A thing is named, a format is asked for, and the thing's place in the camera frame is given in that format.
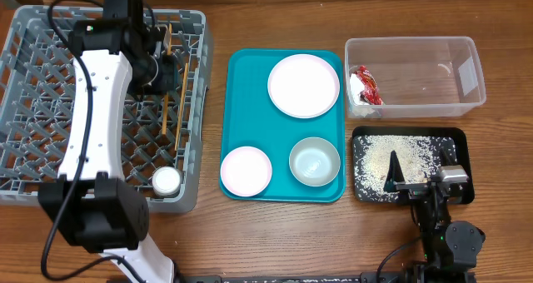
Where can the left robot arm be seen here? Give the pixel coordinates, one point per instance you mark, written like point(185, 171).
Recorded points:
point(124, 53)

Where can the grey metal bowl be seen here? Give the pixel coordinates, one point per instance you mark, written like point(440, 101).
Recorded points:
point(314, 161)

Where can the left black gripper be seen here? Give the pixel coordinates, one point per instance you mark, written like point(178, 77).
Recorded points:
point(168, 83)

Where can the teal serving tray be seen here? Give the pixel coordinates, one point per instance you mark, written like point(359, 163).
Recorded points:
point(251, 119)

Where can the wooden chopstick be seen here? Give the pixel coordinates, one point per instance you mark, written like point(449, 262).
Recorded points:
point(166, 97)
point(181, 105)

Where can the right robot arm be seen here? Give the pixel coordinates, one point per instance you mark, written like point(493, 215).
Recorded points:
point(450, 247)

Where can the black rectangular tray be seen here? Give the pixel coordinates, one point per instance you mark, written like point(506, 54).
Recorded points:
point(458, 136)

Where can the white rice grains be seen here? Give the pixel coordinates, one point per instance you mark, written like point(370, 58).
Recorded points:
point(419, 158)

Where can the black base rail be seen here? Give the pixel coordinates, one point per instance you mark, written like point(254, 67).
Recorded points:
point(364, 277)

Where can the white napkin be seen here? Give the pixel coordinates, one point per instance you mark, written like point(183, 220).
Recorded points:
point(356, 95)

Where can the clear plastic bin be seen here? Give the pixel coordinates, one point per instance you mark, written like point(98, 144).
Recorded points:
point(416, 76)

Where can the red snack wrapper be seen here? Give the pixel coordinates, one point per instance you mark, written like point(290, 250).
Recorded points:
point(370, 90)

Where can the white paper cup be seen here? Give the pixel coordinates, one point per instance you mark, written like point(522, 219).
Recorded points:
point(166, 181)

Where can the grey plastic dish rack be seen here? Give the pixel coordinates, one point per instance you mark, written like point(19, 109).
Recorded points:
point(37, 91)

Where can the large white round plate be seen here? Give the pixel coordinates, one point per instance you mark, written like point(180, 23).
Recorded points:
point(303, 86)

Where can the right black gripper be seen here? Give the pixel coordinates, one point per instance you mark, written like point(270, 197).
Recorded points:
point(394, 181)

